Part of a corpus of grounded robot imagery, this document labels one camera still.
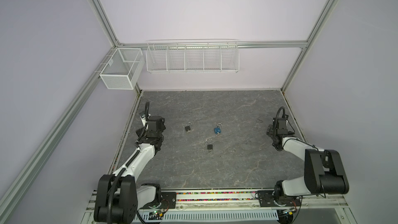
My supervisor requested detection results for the blue padlock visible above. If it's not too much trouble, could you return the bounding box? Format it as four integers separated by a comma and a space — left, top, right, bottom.
214, 123, 222, 136

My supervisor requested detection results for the small black padlock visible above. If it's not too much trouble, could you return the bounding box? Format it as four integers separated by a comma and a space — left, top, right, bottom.
205, 140, 213, 152

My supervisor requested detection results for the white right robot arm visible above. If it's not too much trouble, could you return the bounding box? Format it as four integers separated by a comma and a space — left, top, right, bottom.
266, 106, 349, 201

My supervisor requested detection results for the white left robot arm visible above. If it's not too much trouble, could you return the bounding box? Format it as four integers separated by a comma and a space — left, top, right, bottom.
93, 102, 165, 224

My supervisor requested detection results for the white mesh box basket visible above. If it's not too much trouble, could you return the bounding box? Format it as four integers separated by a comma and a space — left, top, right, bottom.
99, 48, 145, 90

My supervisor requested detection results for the white wire wall basket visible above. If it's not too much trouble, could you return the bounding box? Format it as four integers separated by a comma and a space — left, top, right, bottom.
146, 39, 240, 73

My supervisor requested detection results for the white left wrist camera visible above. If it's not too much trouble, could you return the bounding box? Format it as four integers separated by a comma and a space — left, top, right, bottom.
139, 111, 148, 127

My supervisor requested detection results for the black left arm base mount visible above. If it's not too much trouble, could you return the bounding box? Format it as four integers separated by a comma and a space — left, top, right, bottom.
148, 191, 177, 209

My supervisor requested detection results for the aluminium front mounting rail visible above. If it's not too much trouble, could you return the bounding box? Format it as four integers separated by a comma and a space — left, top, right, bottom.
83, 186, 349, 212

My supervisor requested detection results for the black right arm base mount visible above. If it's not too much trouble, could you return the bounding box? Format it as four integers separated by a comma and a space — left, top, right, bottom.
255, 190, 302, 208

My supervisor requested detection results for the white ventilated cable duct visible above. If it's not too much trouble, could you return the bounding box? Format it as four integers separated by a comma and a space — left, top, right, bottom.
139, 209, 279, 224

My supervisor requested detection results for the aluminium frame corner post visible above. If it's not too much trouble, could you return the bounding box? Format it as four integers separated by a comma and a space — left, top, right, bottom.
88, 0, 120, 47

